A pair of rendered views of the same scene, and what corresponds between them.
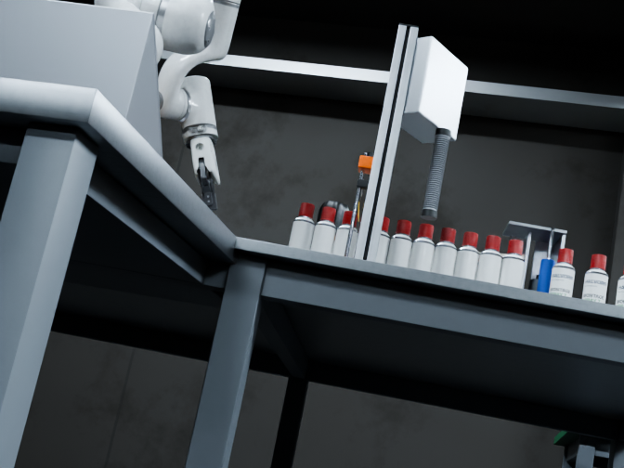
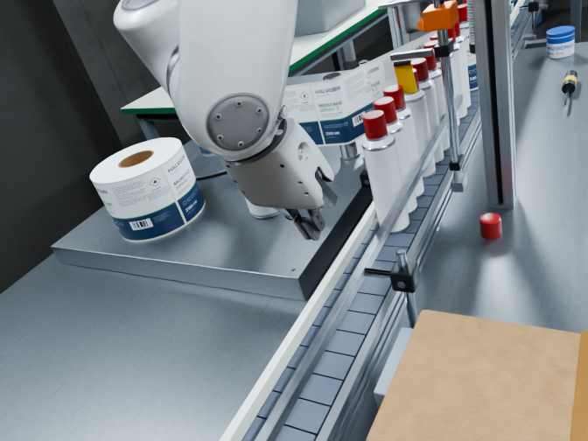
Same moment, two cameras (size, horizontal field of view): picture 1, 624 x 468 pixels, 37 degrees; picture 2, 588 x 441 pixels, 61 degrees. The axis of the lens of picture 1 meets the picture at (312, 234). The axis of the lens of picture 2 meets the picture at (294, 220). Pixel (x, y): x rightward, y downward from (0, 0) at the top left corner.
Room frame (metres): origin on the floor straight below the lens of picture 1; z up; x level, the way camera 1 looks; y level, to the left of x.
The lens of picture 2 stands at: (1.92, 0.71, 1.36)
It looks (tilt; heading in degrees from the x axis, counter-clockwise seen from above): 30 degrees down; 301
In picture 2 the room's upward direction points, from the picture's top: 18 degrees counter-clockwise
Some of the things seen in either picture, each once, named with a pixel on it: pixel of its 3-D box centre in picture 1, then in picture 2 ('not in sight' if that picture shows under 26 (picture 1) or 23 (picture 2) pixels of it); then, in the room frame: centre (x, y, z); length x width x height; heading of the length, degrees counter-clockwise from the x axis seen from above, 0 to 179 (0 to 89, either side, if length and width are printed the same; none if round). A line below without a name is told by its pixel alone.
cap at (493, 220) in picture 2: not in sight; (490, 226); (2.00, -0.02, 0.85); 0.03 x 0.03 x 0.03
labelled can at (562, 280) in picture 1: (560, 292); (466, 49); (2.09, -0.58, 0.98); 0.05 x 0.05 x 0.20
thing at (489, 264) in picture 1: (487, 279); (451, 73); (2.10, -0.41, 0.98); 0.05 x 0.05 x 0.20
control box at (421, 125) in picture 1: (425, 91); not in sight; (2.04, -0.19, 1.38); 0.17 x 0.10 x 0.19; 139
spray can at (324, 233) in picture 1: (321, 250); (393, 157); (2.15, -0.03, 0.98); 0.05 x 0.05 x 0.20
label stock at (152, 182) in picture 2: not in sight; (150, 188); (2.69, -0.02, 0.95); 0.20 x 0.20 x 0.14
